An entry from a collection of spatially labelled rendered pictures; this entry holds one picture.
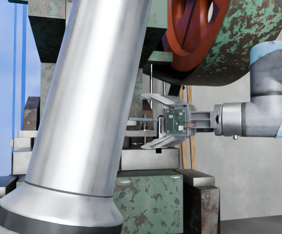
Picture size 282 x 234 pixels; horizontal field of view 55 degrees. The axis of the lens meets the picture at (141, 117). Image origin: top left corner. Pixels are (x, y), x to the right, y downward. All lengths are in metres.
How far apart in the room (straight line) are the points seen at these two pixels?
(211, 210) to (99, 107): 0.50
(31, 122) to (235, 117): 0.80
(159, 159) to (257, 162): 1.86
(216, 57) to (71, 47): 0.60
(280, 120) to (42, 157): 0.46
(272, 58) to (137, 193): 0.42
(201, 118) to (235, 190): 1.91
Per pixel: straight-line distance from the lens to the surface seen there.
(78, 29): 0.28
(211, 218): 0.70
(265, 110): 0.59
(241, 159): 2.48
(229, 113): 0.59
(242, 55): 0.86
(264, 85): 0.59
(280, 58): 0.59
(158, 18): 0.86
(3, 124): 2.06
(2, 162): 2.07
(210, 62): 0.84
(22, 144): 0.87
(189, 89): 2.01
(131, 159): 0.76
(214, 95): 2.35
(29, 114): 1.15
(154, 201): 0.70
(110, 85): 0.25
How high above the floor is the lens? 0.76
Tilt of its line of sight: 2 degrees up
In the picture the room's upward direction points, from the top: straight up
